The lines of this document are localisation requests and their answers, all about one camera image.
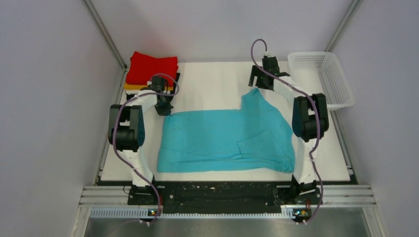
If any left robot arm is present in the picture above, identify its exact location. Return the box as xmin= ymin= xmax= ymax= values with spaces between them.
xmin=108 ymin=73 xmax=180 ymax=204

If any turquoise t shirt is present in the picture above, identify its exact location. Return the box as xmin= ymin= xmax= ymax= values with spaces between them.
xmin=157 ymin=88 xmax=295 ymax=173

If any aluminium frame rail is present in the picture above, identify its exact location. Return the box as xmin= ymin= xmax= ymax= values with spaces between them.
xmin=79 ymin=183 xmax=376 ymax=207

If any red folded t shirt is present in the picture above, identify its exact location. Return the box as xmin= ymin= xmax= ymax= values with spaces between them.
xmin=126 ymin=51 xmax=178 ymax=87

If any white folded t shirt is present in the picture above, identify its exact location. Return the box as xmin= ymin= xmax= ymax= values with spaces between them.
xmin=126 ymin=90 xmax=139 ymax=100

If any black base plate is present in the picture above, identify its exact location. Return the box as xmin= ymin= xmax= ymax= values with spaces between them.
xmin=100 ymin=180 xmax=321 ymax=214

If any white cable duct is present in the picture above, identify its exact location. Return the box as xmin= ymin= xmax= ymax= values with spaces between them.
xmin=90 ymin=207 xmax=295 ymax=219

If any white plastic basket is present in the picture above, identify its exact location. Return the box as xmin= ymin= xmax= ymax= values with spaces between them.
xmin=288 ymin=51 xmax=355 ymax=111

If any orange folded t shirt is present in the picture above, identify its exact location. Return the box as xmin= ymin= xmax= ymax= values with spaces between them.
xmin=124 ymin=83 xmax=173 ymax=91

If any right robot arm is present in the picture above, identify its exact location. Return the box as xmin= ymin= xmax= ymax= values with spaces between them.
xmin=249 ymin=65 xmax=329 ymax=203

